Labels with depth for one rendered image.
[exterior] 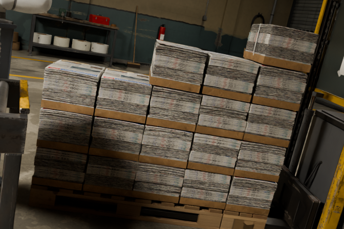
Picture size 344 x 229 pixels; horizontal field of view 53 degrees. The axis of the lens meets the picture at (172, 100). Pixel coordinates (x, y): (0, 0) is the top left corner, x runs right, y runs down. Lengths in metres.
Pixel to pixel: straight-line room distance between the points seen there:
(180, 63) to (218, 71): 0.22
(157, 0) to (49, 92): 7.23
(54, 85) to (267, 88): 1.19
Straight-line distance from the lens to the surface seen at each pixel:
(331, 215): 2.30
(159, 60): 1.92
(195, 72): 1.94
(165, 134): 2.00
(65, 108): 1.99
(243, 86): 2.02
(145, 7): 8.93
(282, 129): 2.16
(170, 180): 2.12
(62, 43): 7.98
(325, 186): 2.59
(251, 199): 2.28
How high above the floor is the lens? 1.17
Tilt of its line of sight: 12 degrees down
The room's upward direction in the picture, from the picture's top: 12 degrees clockwise
